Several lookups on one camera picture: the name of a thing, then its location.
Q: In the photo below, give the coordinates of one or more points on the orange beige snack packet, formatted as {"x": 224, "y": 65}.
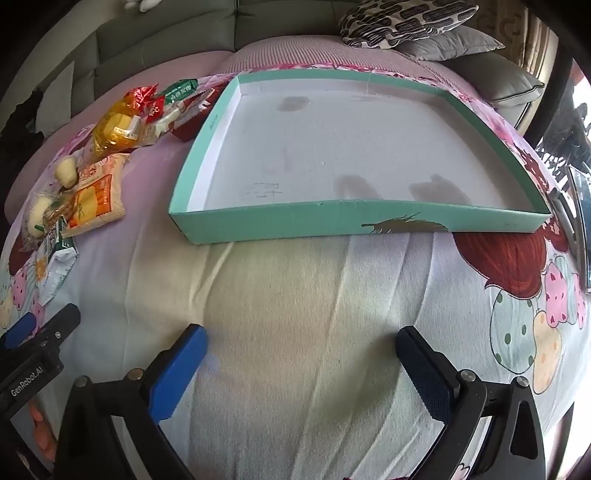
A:
{"x": 99, "y": 198}

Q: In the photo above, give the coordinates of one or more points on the grey white plush toy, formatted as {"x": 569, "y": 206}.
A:
{"x": 147, "y": 3}

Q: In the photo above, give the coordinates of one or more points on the black laptop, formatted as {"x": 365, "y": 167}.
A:
{"x": 581, "y": 221}

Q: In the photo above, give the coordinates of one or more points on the yellow snack packet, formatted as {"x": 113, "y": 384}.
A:
{"x": 115, "y": 131}

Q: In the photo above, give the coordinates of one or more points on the yellow jelly cup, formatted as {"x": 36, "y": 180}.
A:
{"x": 67, "y": 171}

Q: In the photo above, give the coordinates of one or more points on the silver flat device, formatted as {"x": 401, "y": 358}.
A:
{"x": 561, "y": 207}

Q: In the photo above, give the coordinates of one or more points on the teal cardboard box tray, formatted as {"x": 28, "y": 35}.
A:
{"x": 323, "y": 152}

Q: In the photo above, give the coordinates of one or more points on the black window frame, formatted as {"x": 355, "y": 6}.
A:
{"x": 556, "y": 78}

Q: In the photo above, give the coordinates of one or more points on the black cream patterned pillow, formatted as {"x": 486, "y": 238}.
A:
{"x": 406, "y": 21}

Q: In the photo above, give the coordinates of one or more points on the dark cloth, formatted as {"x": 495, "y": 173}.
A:
{"x": 27, "y": 113}

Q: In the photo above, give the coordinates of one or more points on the green white snack packet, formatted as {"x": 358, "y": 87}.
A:
{"x": 57, "y": 263}

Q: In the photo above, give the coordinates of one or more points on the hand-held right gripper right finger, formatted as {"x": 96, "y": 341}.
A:
{"x": 425, "y": 374}

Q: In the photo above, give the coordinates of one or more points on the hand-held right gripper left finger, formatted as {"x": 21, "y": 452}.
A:
{"x": 178, "y": 374}

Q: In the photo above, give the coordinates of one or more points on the light grey cushion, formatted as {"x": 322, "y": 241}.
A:
{"x": 57, "y": 87}

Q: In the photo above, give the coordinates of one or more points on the printed cartoon blanket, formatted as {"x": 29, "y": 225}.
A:
{"x": 300, "y": 300}

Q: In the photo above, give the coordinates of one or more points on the grey green sofa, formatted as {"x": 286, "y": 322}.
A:
{"x": 175, "y": 37}

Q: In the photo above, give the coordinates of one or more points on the beige patterned curtain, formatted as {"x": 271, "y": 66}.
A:
{"x": 521, "y": 32}

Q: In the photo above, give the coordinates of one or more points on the red candy packet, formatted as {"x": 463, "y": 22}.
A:
{"x": 157, "y": 110}
{"x": 141, "y": 95}

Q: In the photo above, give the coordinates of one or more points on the grey pillow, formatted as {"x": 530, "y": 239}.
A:
{"x": 457, "y": 46}

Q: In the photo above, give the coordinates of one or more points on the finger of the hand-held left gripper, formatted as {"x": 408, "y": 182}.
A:
{"x": 18, "y": 328}
{"x": 57, "y": 325}

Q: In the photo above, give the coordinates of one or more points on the dark red snack packet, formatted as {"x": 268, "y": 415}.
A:
{"x": 187, "y": 129}

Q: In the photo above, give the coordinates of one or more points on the black metal rack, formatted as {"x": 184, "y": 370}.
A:
{"x": 572, "y": 134}

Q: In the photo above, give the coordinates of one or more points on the bread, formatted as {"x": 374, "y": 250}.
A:
{"x": 38, "y": 214}

